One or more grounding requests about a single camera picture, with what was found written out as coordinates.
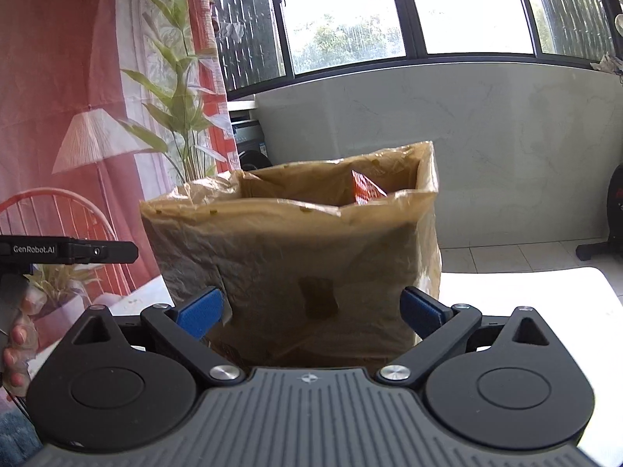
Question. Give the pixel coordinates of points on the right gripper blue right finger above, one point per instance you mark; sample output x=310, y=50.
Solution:
x=443, y=332

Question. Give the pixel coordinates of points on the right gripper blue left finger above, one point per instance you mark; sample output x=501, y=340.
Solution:
x=179, y=333

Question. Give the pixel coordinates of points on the left hand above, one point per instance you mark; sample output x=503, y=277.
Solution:
x=23, y=343

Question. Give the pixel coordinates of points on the brown cardboard box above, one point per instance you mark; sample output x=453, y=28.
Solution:
x=310, y=278

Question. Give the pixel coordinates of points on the orange red snack packet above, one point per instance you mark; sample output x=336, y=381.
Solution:
x=364, y=189

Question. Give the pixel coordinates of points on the blue fleece sleeve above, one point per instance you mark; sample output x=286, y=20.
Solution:
x=18, y=439

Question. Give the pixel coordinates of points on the red patterned curtain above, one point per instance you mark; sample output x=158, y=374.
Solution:
x=105, y=104

